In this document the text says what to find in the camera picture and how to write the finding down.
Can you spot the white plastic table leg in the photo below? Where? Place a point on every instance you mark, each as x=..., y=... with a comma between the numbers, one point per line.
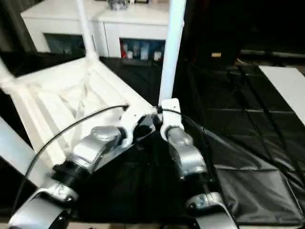
x=87, y=31
x=6, y=71
x=172, y=47
x=16, y=148

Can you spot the white plastic table top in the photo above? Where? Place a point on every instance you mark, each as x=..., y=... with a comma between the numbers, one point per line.
x=59, y=95

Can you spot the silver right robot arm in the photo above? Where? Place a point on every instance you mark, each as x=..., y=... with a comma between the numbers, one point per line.
x=190, y=155

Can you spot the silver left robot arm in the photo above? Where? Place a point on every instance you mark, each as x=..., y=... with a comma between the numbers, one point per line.
x=90, y=148

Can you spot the small white bottle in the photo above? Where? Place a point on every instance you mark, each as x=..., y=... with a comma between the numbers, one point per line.
x=157, y=55
x=129, y=55
x=143, y=53

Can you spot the small red item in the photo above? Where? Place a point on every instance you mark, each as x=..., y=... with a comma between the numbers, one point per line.
x=124, y=50

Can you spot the black mat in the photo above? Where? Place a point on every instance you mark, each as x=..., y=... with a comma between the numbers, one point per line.
x=238, y=107

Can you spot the small yellow tag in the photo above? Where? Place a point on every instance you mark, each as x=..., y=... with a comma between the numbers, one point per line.
x=216, y=55

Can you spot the dark patterned ornament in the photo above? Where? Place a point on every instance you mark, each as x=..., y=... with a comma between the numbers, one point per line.
x=116, y=4

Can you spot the white flat board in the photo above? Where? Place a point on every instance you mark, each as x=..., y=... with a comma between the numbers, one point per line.
x=286, y=88

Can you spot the black side table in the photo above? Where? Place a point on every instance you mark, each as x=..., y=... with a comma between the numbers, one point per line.
x=274, y=56

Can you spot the white cabinet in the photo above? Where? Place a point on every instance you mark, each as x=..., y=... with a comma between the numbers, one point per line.
x=59, y=21

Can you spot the grey curtain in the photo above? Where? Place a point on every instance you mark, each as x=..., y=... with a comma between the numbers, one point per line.
x=14, y=26

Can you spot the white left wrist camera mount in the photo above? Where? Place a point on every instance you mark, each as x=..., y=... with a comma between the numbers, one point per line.
x=132, y=119

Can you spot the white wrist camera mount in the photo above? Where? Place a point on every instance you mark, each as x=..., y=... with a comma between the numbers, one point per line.
x=132, y=119
x=171, y=112

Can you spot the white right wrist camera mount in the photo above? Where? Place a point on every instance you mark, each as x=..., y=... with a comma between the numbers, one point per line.
x=171, y=112

